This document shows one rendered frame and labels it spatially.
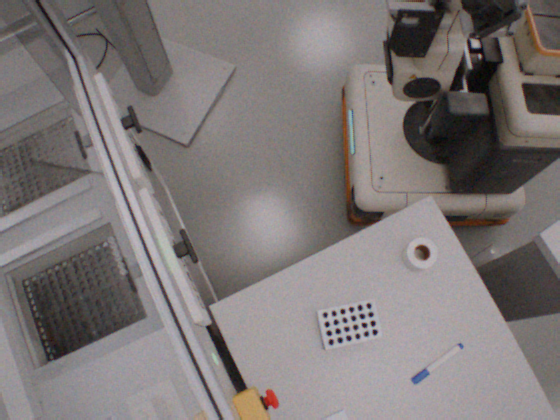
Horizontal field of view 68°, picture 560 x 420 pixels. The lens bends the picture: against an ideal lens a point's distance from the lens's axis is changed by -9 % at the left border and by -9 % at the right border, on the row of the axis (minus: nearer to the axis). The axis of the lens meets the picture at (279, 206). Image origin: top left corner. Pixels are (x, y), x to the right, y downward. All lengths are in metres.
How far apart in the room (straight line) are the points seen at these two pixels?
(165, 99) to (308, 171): 0.71
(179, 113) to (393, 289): 1.32
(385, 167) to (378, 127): 0.16
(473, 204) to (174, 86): 1.35
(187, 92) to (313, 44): 0.64
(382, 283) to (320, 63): 1.37
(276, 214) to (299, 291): 0.87
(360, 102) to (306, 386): 1.11
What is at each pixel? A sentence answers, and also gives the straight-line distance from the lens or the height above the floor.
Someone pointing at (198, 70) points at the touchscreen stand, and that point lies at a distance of 2.14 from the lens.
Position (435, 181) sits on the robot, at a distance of 1.68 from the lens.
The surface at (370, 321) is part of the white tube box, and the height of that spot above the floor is 0.80.
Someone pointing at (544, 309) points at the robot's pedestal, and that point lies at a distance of 1.47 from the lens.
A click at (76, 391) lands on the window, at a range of 0.33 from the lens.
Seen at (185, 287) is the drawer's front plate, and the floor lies 0.93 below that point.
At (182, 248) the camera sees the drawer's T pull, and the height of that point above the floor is 0.91.
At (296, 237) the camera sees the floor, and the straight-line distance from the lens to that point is 1.82.
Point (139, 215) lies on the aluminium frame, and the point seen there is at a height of 0.99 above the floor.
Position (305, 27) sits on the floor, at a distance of 2.31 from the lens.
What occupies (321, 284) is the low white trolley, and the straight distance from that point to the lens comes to 1.01.
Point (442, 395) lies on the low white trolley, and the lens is 1.06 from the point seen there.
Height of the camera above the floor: 1.76
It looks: 72 degrees down
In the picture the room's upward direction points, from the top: straight up
